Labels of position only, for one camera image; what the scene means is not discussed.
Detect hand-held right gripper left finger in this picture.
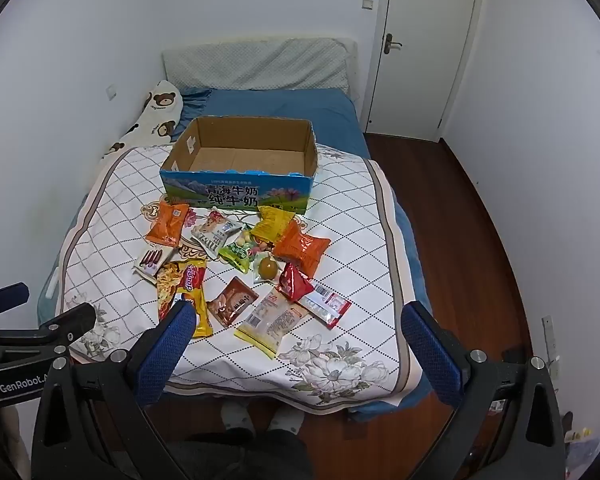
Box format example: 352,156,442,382
32,300,198,480

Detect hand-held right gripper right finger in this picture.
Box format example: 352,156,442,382
401,301,567,480

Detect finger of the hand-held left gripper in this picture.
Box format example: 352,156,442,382
0,282,31,318
40,302,97,347

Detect gold noodle snack packet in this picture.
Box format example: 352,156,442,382
155,260,191,322

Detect yellow and red snack bar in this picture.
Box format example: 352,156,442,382
177,260,215,339

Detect brown snack packet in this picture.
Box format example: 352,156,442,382
206,276,260,330

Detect cream packet with dark sticks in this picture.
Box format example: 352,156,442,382
132,245,174,282

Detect clear bread packet yellow edge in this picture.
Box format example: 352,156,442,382
233,290,311,361

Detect red and white snack packet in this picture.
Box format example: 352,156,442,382
297,282,353,331

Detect green candy packet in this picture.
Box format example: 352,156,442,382
218,227,276,276

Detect white snack packet dark print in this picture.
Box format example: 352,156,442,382
190,210,242,262

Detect small orange snack packet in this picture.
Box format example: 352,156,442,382
145,201,192,249

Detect brown egg packet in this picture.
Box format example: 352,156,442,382
252,255,282,284

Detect red triangular snack packet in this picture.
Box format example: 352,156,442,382
276,262,315,304

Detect large orange snack packet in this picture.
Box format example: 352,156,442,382
272,220,332,281

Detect yellow snack packet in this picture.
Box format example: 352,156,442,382
251,205,297,244

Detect cardboard box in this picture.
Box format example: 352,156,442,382
159,116,321,216

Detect person's left foot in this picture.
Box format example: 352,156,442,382
220,402,257,434

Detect person's foot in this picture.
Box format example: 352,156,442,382
267,406,307,434
220,402,257,434

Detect person's dark trousers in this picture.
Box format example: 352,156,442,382
167,429,315,480

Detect person's right foot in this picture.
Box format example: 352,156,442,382
267,406,307,434

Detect pile of clutter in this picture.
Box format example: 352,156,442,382
562,412,600,463

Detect bear print pillow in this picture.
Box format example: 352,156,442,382
100,80,185,161

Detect blue bed sheet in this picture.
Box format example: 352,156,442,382
36,87,434,422

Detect grey headboard cushion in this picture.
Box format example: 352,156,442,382
161,37,359,99

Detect white door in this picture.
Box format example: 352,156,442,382
367,0,487,144

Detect wall outlet with cable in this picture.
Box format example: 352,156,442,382
541,314,561,376

